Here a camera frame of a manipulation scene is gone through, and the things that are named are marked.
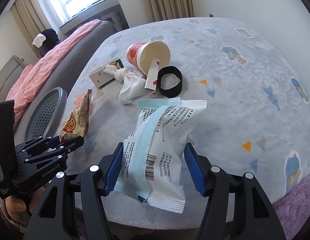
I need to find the red snack wrapper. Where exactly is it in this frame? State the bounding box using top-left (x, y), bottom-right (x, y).
top-left (59, 89), bottom-right (92, 142)

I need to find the pink pig toy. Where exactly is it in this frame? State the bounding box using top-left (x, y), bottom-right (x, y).
top-left (74, 93), bottom-right (85, 108)

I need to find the torn white carton box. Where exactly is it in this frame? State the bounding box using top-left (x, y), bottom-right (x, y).
top-left (89, 57), bottom-right (123, 88)

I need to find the white blue mask package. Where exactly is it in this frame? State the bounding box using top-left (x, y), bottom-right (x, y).
top-left (115, 98), bottom-right (207, 213)

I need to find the knotted white cloth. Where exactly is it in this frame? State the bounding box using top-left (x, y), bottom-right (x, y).
top-left (103, 64), bottom-right (149, 105)

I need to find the playing card strip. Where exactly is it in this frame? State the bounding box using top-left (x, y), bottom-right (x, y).
top-left (144, 58), bottom-right (160, 97)

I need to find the red white paper cup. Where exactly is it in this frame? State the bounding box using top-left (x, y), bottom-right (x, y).
top-left (126, 41), bottom-right (171, 75)

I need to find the black elastic band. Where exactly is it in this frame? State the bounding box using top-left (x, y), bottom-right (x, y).
top-left (157, 66), bottom-right (183, 98)

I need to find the grey perforated trash basket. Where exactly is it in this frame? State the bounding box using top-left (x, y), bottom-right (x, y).
top-left (24, 87), bottom-right (67, 142)

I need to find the person's hand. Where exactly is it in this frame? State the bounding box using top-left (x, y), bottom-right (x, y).
top-left (5, 190), bottom-right (42, 226)

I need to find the pink quilt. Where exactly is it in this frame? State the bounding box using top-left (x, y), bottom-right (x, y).
top-left (6, 19), bottom-right (102, 128)

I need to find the grey bed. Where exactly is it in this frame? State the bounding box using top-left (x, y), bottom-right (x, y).
top-left (14, 21), bottom-right (117, 144)

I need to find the grey headboard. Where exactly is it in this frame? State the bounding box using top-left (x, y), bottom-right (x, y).
top-left (0, 55), bottom-right (26, 102)

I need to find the chair with dark clothes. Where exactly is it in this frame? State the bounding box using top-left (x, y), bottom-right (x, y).
top-left (32, 29), bottom-right (60, 59)

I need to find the light blue patterned blanket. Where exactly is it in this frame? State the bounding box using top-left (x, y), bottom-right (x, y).
top-left (62, 17), bottom-right (310, 230)

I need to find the left beige curtain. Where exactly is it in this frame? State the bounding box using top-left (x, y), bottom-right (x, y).
top-left (11, 0), bottom-right (45, 47)

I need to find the grey window desk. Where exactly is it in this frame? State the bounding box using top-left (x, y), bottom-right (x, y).
top-left (57, 0), bottom-right (129, 40)

